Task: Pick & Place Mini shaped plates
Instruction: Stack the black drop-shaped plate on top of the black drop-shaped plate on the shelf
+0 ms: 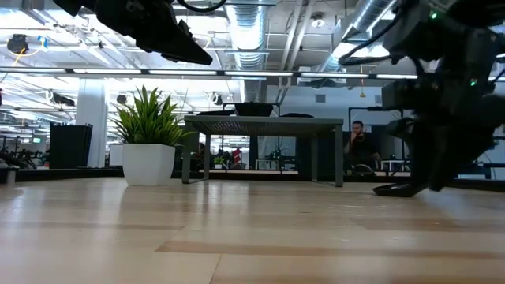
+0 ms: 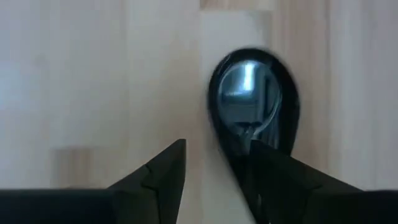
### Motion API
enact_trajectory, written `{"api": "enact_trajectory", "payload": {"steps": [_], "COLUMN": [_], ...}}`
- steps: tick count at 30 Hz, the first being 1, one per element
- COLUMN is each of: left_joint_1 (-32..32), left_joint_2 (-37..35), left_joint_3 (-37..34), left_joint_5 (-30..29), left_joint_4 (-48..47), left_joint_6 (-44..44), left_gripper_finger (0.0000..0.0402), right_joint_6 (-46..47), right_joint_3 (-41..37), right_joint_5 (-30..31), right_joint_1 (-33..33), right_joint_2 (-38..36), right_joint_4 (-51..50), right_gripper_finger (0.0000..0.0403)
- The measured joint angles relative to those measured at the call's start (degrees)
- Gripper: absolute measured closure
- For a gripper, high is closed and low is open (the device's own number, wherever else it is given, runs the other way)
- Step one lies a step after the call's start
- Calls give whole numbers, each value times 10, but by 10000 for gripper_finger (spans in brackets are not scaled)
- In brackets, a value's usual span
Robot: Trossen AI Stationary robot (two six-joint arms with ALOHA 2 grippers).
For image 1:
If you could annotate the green plant in white pot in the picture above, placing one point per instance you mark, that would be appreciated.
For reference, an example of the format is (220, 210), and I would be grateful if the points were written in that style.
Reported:
(148, 165)

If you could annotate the small white table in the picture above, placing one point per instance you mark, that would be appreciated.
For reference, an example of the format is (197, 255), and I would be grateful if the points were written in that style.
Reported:
(394, 161)

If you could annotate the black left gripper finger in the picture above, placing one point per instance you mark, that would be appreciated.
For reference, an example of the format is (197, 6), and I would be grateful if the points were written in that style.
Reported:
(185, 60)
(177, 45)

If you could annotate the long ceiling light strip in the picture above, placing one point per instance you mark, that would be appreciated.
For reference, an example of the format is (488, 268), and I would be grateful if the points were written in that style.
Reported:
(256, 73)

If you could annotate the black leaf-shaped plate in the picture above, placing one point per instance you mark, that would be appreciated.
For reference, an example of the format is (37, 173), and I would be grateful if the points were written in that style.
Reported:
(296, 115)

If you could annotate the black ceiling-hung device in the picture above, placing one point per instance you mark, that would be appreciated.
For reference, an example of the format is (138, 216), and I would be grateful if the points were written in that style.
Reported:
(17, 43)

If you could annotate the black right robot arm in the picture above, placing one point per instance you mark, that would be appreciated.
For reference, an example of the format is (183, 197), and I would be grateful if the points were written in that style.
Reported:
(465, 39)

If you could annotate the black teardrop plate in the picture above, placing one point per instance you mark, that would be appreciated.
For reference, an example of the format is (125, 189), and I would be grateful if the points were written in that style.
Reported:
(394, 191)

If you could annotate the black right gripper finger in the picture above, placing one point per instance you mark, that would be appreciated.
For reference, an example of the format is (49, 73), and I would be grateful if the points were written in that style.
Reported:
(453, 158)
(420, 158)

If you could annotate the small potted plant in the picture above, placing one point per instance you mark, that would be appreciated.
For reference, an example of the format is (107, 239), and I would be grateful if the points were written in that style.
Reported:
(218, 161)

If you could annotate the silver ventilation duct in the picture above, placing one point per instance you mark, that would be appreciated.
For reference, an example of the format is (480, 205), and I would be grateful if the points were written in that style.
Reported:
(246, 35)
(371, 13)

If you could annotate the black square wavy plate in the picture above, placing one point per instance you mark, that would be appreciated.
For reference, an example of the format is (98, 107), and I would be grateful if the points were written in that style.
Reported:
(254, 109)

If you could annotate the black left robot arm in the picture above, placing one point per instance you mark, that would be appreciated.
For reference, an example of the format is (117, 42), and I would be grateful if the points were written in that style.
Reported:
(75, 6)

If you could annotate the grey perforated metal shelf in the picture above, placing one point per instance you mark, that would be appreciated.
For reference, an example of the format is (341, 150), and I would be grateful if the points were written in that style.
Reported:
(260, 125)

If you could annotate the person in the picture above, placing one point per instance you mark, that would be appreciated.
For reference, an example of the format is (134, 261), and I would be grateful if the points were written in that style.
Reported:
(360, 148)

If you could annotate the black cabinet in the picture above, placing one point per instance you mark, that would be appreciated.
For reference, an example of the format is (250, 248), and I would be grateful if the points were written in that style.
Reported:
(70, 146)

